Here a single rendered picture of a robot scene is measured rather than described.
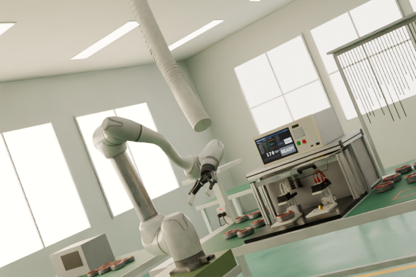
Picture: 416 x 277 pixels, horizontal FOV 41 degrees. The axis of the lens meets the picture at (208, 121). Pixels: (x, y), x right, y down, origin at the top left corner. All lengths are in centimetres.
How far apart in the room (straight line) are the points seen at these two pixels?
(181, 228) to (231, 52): 823
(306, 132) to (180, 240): 111
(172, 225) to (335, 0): 760
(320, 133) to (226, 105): 764
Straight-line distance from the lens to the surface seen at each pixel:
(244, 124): 1084
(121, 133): 277
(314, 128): 338
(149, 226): 292
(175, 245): 277
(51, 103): 851
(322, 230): 309
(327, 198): 344
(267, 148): 354
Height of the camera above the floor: 131
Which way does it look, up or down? 3 degrees up
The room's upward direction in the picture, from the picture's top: 22 degrees counter-clockwise
